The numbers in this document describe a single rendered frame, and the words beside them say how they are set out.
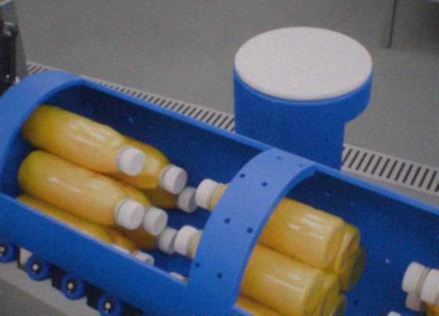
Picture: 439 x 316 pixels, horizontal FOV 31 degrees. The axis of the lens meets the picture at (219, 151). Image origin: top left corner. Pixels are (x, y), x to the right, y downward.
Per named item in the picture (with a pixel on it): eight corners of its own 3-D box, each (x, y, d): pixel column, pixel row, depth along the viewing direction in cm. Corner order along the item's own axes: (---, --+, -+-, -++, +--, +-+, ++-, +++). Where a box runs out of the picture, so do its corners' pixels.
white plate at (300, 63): (266, 108, 146) (266, 114, 146) (397, 78, 153) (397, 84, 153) (215, 41, 166) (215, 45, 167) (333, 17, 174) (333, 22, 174)
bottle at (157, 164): (58, 147, 124) (151, 187, 115) (82, 111, 126) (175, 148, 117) (78, 168, 130) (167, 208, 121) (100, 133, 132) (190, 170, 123)
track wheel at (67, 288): (85, 277, 119) (93, 277, 121) (63, 266, 121) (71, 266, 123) (76, 305, 120) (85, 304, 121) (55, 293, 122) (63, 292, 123)
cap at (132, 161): (131, 172, 117) (140, 176, 116) (115, 172, 113) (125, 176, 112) (138, 147, 116) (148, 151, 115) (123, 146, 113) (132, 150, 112)
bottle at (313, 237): (329, 224, 96) (204, 175, 104) (315, 277, 97) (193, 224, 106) (351, 215, 102) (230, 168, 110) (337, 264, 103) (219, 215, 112)
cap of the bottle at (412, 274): (419, 295, 103) (405, 289, 104) (429, 266, 103) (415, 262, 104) (412, 295, 99) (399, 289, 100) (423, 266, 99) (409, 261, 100)
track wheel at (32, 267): (49, 259, 123) (57, 259, 124) (28, 248, 125) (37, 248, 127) (41, 285, 123) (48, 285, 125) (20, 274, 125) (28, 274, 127)
